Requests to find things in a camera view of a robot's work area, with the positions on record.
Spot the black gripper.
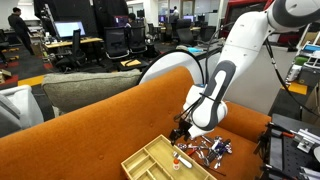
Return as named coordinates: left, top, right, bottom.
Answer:
left=168, top=119, right=194, bottom=146

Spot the wooden compartment tray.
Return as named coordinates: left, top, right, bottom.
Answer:
left=120, top=134, right=218, bottom=180

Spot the blue tray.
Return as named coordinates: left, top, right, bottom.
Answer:
left=299, top=43, right=320, bottom=56

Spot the small orange capped bottle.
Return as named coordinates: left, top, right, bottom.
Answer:
left=172, top=158, right=181, bottom=172

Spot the steel cutlery piece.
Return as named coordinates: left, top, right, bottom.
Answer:
left=199, top=149, right=212, bottom=168

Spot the white round reflector disc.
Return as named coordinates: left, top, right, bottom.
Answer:
left=138, top=49, right=205, bottom=94

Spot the orange fabric sofa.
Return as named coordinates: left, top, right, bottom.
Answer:
left=0, top=65, right=273, bottom=180

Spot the black low table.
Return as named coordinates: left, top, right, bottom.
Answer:
left=114, top=58, right=149, bottom=72

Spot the yellow pad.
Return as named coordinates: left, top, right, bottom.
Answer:
left=119, top=58, right=143, bottom=68

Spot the blue cloth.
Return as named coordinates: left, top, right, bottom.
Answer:
left=186, top=46, right=204, bottom=54

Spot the grey fabric cushion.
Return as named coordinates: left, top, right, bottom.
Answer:
left=41, top=68, right=144, bottom=114

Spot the black orange toggle clamp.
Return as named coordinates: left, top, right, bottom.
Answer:
left=268, top=122, right=296, bottom=139

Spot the black perforated mounting board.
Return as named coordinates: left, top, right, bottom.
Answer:
left=254, top=113, right=320, bottom=180

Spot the small blue lit monitor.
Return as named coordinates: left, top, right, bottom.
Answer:
left=182, top=14, right=195, bottom=23

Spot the dark haired seated person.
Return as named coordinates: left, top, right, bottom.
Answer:
left=123, top=12, right=141, bottom=29

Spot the person in white shirt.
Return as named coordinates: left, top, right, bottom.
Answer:
left=171, top=5, right=180, bottom=18

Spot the purple lit monitor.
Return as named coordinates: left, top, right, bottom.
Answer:
left=114, top=15, right=130, bottom=28

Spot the white bottle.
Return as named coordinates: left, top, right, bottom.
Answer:
left=286, top=64, right=303, bottom=83

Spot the wooden desk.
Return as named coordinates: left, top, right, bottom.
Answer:
left=43, top=36, right=104, bottom=50

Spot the black partition panel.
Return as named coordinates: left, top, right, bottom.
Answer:
left=33, top=0, right=94, bottom=34
left=92, top=0, right=133, bottom=29

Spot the grey equipment box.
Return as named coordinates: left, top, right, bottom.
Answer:
left=297, top=67, right=320, bottom=88

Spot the green object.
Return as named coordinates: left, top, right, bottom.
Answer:
left=293, top=55, right=310, bottom=66

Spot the lit computer monitor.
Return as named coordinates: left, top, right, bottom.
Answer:
left=53, top=20, right=87, bottom=39

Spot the cardboard box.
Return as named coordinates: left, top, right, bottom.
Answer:
left=0, top=68, right=13, bottom=84

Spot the person in dark jacket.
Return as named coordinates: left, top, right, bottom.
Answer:
left=7, top=6, right=35, bottom=56

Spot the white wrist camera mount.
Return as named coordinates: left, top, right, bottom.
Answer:
left=188, top=125, right=204, bottom=139

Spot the red handled steel knife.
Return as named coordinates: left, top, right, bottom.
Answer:
left=185, top=148, right=201, bottom=158

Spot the white handled steel utensil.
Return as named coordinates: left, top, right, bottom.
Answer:
left=211, top=138, right=222, bottom=151

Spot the blue handled slotted utensil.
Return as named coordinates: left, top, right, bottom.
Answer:
left=206, top=139, right=233, bottom=164

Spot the silver metal bracket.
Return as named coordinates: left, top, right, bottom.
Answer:
left=291, top=128, right=320, bottom=154

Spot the white wire rack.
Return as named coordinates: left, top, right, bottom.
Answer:
left=304, top=56, right=320, bottom=70

